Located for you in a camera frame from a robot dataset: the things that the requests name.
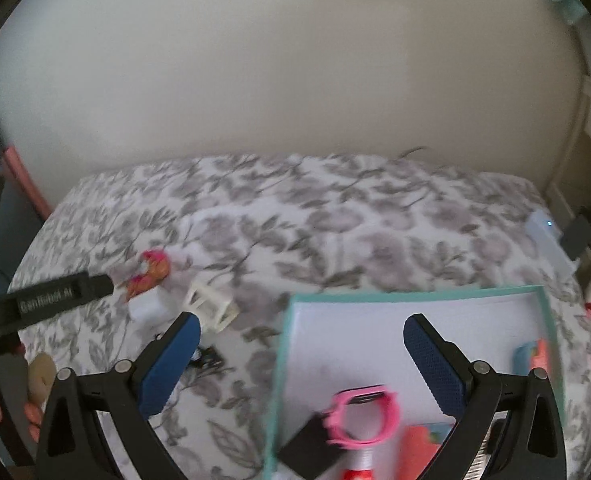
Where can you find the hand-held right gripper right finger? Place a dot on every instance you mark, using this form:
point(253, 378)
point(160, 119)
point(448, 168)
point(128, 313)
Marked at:
point(435, 365)

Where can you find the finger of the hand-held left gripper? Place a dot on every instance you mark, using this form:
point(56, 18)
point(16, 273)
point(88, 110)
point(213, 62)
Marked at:
point(98, 285)

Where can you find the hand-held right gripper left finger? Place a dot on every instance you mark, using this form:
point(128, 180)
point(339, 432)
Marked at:
point(170, 365)

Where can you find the pink wrist watch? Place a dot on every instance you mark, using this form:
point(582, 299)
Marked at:
point(390, 410)

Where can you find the teal rimmed white box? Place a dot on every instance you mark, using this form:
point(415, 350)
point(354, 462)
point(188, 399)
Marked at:
point(355, 340)

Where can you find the coral and blue case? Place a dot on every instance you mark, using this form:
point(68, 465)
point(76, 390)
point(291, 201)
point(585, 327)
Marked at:
point(418, 452)
point(538, 360)

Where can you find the black box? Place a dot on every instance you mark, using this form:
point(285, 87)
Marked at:
point(308, 452)

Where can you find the small black toy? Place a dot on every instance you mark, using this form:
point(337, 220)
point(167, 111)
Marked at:
point(208, 358)

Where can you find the orange pink dog toy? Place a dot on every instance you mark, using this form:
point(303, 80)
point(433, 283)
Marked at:
point(150, 270)

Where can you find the white plug adapter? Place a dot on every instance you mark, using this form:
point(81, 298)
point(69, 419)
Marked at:
point(148, 307)

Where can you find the blue furniture panel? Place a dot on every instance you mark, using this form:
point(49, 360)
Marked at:
point(15, 240)

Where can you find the pink pole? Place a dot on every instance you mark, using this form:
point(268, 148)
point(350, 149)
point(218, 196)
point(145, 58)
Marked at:
point(23, 180)

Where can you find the red and white small toy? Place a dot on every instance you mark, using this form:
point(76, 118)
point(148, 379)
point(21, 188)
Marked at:
point(358, 472)

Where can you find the white device with light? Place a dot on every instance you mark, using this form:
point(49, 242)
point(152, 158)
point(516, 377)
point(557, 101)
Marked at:
point(550, 245)

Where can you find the grey floral blanket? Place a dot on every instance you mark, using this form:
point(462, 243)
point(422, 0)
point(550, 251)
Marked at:
point(325, 230)

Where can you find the flat black item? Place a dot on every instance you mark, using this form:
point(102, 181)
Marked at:
point(578, 235)

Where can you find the teal item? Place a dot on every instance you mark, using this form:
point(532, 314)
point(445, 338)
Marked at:
point(568, 7)

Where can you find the white plastic frame piece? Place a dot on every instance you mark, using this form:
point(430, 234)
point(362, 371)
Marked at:
point(225, 316)

